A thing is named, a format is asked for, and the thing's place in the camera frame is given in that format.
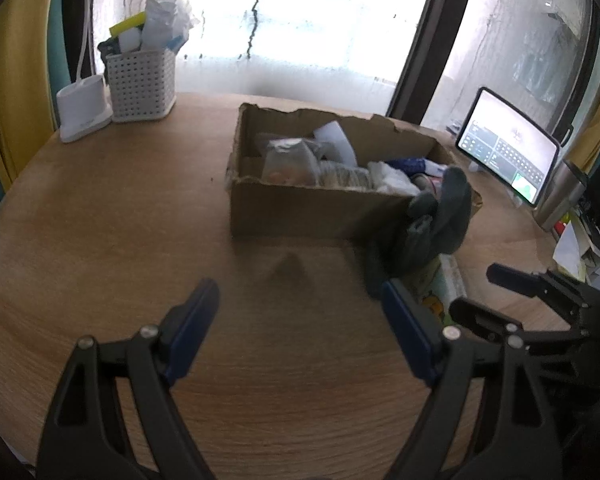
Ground torn cardboard box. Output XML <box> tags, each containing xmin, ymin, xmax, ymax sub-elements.
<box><xmin>225</xmin><ymin>102</ymin><xmax>482</xmax><ymax>241</ymax></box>

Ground white paper sheet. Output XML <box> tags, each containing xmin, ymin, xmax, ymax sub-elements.
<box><xmin>552</xmin><ymin>220</ymin><xmax>600</xmax><ymax>281</ymax></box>

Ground crumpled clear plastic bag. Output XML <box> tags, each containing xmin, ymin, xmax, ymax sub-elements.
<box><xmin>141</xmin><ymin>0</ymin><xmax>201</xmax><ymax>53</ymax></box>

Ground stainless steel tumbler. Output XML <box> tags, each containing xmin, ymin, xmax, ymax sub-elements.
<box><xmin>532</xmin><ymin>159</ymin><xmax>588</xmax><ymax>232</ymax></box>

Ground yellow curtain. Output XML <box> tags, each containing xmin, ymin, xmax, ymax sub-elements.
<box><xmin>562</xmin><ymin>25</ymin><xmax>600</xmax><ymax>176</ymax></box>
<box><xmin>0</xmin><ymin>0</ymin><xmax>61</xmax><ymax>186</ymax></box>

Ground clear plastic pouch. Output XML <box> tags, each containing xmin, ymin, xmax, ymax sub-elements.
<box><xmin>261</xmin><ymin>139</ymin><xmax>323</xmax><ymax>186</ymax></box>

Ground colourful printed packet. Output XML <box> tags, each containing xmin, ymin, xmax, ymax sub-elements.
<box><xmin>412</xmin><ymin>254</ymin><xmax>468</xmax><ymax>328</ymax></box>

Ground white perforated basket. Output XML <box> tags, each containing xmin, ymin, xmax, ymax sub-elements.
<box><xmin>105</xmin><ymin>49</ymin><xmax>177</xmax><ymax>123</ymax></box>

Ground tablet with lit screen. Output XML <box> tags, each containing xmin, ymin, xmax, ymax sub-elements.
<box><xmin>455</xmin><ymin>86</ymin><xmax>562</xmax><ymax>207</ymax></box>

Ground white desk lamp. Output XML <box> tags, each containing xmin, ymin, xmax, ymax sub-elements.
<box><xmin>35</xmin><ymin>0</ymin><xmax>113</xmax><ymax>143</ymax></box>

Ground white folded card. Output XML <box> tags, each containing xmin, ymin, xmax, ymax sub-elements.
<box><xmin>314</xmin><ymin>120</ymin><xmax>358</xmax><ymax>166</ymax></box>

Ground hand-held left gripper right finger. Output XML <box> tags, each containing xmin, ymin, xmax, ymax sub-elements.
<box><xmin>380</xmin><ymin>279</ymin><xmax>563</xmax><ymax>480</ymax></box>

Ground grey sock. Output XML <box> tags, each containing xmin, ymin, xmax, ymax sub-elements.
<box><xmin>365</xmin><ymin>166</ymin><xmax>473</xmax><ymax>291</ymax></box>

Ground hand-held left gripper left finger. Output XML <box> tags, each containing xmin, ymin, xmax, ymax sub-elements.
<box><xmin>35</xmin><ymin>277</ymin><xmax>221</xmax><ymax>480</ymax></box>

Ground dark window frame post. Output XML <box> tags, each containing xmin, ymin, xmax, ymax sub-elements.
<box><xmin>387</xmin><ymin>0</ymin><xmax>481</xmax><ymax>123</ymax></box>

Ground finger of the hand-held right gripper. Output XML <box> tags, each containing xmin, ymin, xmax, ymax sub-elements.
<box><xmin>449</xmin><ymin>297</ymin><xmax>591</xmax><ymax>347</ymax></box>
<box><xmin>486</xmin><ymin>262</ymin><xmax>600</xmax><ymax>311</ymax></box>

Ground blue and white tube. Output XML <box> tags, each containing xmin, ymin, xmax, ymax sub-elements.
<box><xmin>385</xmin><ymin>157</ymin><xmax>428</xmax><ymax>173</ymax></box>

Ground yellow flat item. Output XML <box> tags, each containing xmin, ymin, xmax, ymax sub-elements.
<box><xmin>109</xmin><ymin>12</ymin><xmax>147</xmax><ymax>38</ymax></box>

